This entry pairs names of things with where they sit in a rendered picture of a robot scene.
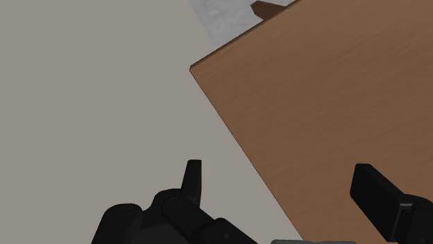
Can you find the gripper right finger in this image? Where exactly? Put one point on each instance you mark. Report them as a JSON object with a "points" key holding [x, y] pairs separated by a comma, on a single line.
{"points": [[382, 199]]}

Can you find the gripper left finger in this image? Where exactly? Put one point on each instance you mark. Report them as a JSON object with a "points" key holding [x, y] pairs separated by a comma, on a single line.
{"points": [[176, 213]]}

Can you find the brown wooden table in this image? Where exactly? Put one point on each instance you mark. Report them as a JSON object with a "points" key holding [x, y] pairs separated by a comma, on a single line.
{"points": [[324, 115]]}

